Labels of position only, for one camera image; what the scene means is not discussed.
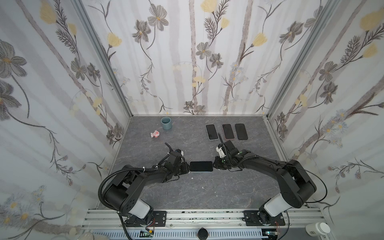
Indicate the pink pig figurine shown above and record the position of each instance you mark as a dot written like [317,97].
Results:
[155,134]

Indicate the clear teal phone case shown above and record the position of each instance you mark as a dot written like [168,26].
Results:
[201,171]

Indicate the purple-edged smartphone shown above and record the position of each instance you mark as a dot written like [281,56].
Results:
[228,131]

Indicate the white cylinder device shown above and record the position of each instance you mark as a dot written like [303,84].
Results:
[317,229]

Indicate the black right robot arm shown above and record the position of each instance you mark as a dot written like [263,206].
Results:
[295,183]

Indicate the light blue phone case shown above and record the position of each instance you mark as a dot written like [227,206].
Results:
[211,132]

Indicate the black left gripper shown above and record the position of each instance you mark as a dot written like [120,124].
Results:
[185,166]

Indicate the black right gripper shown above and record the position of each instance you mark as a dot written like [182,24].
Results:
[219,161]

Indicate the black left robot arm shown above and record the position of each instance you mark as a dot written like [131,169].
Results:
[121,190]

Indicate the black knob on rail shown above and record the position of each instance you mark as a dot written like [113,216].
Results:
[202,234]

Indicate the teal ceramic cup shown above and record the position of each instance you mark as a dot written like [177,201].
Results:
[166,123]

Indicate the black phone case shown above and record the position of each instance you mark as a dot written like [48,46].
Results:
[241,132]

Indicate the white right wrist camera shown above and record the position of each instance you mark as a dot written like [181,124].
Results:
[220,151]

